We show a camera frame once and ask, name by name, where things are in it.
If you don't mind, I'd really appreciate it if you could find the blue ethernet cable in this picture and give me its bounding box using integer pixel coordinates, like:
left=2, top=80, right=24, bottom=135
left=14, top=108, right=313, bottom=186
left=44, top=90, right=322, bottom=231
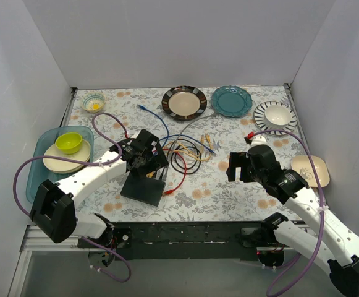
left=137, top=104, right=216, bottom=155

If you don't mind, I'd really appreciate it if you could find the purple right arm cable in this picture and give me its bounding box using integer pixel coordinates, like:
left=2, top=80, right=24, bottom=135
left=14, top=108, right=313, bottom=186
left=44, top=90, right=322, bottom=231
left=247, top=129, right=326, bottom=297

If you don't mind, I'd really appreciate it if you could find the cream square panda dish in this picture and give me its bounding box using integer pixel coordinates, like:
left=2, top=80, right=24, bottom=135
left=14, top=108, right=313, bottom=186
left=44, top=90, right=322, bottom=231
left=291, top=155, right=330, bottom=188

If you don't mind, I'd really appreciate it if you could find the aluminium frame rail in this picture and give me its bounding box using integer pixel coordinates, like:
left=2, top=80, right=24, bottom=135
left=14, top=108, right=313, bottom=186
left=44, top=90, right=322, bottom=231
left=20, top=225, right=89, bottom=251

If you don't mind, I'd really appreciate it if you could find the striped white plate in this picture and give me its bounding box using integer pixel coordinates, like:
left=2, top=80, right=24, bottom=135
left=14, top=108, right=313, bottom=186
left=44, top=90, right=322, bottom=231
left=253, top=101, right=297, bottom=136

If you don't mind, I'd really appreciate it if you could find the lime green bowl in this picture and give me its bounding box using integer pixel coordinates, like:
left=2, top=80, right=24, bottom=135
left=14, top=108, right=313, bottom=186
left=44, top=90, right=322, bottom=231
left=55, top=132, right=83, bottom=155

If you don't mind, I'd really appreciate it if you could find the teal scalloped plate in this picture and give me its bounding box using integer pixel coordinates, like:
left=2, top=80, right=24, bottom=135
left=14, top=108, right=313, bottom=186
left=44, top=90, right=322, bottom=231
left=211, top=85, right=253, bottom=118

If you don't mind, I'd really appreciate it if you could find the black network switch box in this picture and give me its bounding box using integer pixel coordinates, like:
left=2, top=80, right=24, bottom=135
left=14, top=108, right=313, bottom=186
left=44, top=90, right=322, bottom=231
left=120, top=170, right=166, bottom=207

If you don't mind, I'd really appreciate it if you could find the black ethernet cable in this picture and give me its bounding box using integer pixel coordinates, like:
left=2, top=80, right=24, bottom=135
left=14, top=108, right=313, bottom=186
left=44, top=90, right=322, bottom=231
left=170, top=148, right=202, bottom=175

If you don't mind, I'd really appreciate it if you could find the yellow ethernet cable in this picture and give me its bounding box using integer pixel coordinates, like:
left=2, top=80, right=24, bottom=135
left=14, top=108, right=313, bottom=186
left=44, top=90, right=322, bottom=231
left=169, top=133, right=213, bottom=163

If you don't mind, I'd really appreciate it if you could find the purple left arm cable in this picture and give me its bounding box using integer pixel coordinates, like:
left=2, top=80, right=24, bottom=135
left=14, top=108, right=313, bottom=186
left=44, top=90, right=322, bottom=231
left=14, top=113, right=133, bottom=283

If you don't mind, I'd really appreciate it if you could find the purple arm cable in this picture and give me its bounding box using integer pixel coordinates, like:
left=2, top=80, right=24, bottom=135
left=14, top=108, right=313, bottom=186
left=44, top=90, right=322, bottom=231
left=14, top=113, right=133, bottom=283
left=247, top=129, right=326, bottom=297

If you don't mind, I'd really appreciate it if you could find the teal transparent plastic tray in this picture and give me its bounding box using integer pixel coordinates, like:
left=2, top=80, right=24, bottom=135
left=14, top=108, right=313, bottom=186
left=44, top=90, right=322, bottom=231
left=26, top=126, right=94, bottom=202

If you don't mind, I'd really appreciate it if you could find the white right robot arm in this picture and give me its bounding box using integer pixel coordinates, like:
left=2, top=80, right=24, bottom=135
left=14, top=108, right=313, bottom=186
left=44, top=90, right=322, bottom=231
left=226, top=136, right=359, bottom=296

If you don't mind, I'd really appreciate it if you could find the white bowl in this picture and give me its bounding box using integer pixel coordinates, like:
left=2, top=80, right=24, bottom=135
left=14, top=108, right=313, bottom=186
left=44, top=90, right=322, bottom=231
left=264, top=105, right=292, bottom=129

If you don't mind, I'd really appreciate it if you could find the brown rimmed beige plate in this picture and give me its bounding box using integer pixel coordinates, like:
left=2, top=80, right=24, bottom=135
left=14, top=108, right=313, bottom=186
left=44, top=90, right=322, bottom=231
left=161, top=85, right=208, bottom=121

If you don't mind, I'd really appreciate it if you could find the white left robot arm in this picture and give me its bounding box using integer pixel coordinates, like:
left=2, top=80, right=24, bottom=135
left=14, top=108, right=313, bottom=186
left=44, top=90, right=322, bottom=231
left=29, top=129, right=169, bottom=248

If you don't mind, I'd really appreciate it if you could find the small patterned yellow bowl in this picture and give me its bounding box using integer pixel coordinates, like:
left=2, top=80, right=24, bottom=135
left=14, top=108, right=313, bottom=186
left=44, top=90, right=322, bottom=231
left=81, top=92, right=106, bottom=113

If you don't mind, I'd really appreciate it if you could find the red ethernet cable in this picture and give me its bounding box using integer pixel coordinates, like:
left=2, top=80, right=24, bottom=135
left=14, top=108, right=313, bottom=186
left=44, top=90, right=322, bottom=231
left=162, top=147, right=188, bottom=197

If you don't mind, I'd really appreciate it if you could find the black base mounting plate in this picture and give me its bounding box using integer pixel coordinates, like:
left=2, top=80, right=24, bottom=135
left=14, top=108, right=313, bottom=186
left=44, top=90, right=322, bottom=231
left=88, top=221, right=281, bottom=260

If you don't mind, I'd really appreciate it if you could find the cream round plate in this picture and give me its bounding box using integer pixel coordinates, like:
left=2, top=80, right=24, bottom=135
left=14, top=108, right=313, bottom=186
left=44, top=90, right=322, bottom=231
left=43, top=139, right=92, bottom=174

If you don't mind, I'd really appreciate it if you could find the floral tablecloth mat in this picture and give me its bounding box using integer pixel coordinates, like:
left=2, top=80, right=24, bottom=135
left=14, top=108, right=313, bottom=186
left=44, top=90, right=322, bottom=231
left=69, top=88, right=298, bottom=222

